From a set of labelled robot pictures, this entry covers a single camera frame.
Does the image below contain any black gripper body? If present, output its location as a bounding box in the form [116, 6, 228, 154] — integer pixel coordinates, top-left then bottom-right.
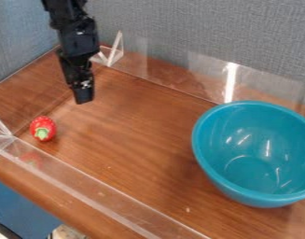
[53, 17, 100, 70]

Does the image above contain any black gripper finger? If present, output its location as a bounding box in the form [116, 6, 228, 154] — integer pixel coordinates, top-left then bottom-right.
[60, 58, 94, 105]

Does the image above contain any red strawberry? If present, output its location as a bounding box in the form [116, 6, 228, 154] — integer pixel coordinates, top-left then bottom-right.
[29, 116, 56, 142]

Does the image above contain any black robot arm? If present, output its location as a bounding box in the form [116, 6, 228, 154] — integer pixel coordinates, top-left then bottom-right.
[41, 0, 100, 105]

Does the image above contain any blue plastic bowl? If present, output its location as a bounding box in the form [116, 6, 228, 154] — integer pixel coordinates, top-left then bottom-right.
[190, 101, 305, 208]

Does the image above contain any clear acrylic back barrier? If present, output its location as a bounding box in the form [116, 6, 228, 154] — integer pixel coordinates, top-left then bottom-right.
[92, 32, 305, 107]

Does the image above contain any clear acrylic barrier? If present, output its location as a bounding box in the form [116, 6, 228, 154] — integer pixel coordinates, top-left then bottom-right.
[0, 120, 209, 239]
[92, 32, 305, 107]

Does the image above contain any clear acrylic front barrier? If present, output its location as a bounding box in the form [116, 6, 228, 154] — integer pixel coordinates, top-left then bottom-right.
[0, 120, 209, 239]

